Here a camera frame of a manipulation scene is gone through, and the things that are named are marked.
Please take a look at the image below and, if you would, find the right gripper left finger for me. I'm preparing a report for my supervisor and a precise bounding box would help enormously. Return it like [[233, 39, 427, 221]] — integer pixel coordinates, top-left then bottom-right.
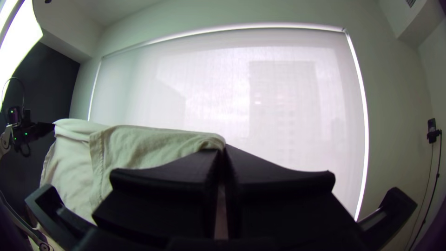
[[92, 149, 223, 242]]

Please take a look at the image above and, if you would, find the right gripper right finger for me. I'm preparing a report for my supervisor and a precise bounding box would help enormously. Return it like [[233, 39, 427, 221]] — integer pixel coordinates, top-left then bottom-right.
[[222, 144, 360, 246]]

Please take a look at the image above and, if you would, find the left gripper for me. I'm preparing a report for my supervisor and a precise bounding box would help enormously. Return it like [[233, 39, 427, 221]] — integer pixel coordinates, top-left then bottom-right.
[[27, 121, 56, 142]]

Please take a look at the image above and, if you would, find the white t-shirt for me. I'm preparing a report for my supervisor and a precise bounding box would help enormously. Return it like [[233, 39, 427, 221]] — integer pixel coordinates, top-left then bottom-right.
[[39, 118, 227, 225]]

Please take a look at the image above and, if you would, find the white roller blind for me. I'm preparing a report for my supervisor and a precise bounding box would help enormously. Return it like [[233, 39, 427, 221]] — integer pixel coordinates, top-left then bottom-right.
[[87, 25, 369, 221]]

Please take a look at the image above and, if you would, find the small black mounted device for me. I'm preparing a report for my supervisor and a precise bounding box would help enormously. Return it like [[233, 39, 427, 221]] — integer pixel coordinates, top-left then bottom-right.
[[427, 118, 442, 144]]

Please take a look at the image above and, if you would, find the black cable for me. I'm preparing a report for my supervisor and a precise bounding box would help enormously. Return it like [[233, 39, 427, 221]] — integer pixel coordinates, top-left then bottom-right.
[[410, 129, 444, 251]]

